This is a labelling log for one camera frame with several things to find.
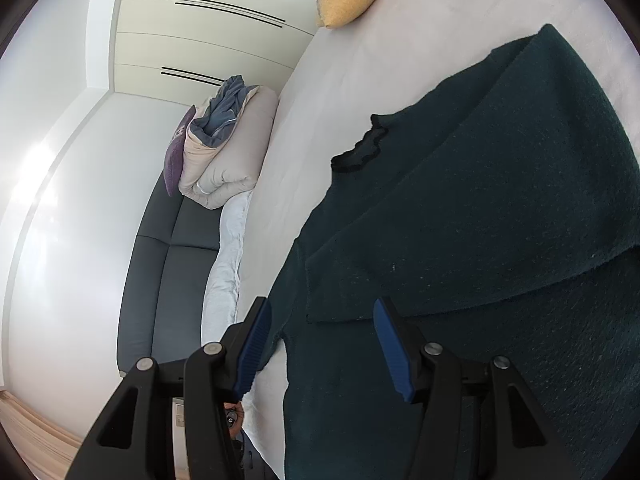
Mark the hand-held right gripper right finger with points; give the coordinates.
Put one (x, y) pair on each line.
(392, 350)

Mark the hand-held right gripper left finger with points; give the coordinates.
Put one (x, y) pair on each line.
(252, 345)

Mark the white quilted mattress cover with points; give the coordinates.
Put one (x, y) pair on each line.
(225, 270)

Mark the dark grey sofa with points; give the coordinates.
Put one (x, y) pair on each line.
(160, 270)

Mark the folded beige duvet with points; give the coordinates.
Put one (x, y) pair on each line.
(235, 160)

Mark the purple pillow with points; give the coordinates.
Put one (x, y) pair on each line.
(175, 160)

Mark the blue cloth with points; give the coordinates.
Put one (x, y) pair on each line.
(225, 110)

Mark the bed with white sheet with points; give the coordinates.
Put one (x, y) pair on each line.
(350, 85)

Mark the cream wardrobe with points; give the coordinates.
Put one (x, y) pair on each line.
(200, 35)

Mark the white wall socket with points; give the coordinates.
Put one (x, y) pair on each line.
(179, 412)

